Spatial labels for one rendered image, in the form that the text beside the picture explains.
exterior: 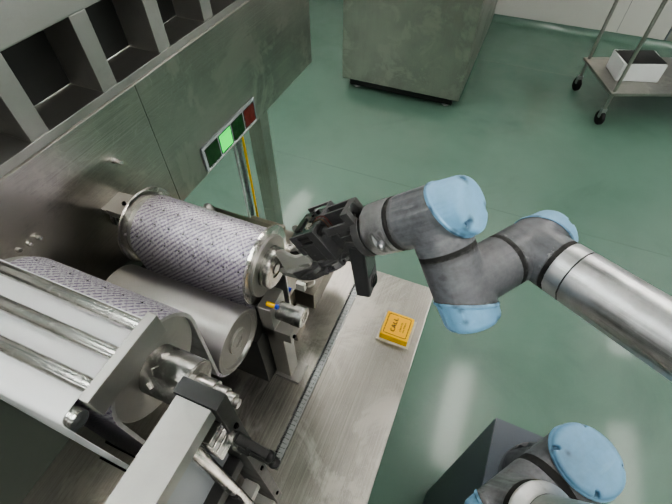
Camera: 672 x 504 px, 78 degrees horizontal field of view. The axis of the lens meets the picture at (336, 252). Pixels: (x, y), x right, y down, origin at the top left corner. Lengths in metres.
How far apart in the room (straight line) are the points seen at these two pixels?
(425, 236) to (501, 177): 2.52
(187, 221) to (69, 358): 0.33
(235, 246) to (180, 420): 0.34
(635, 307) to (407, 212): 0.27
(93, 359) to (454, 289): 0.40
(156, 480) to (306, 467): 0.56
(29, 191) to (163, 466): 0.50
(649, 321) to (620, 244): 2.36
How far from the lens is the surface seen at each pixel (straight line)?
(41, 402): 0.51
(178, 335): 0.60
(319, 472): 0.95
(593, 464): 0.83
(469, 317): 0.54
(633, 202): 3.23
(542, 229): 0.61
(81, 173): 0.84
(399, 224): 0.52
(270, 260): 0.71
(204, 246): 0.73
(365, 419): 0.98
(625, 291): 0.56
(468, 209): 0.49
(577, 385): 2.25
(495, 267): 0.55
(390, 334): 1.04
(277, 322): 0.80
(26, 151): 0.78
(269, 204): 1.92
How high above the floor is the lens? 1.84
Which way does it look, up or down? 51 degrees down
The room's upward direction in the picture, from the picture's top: straight up
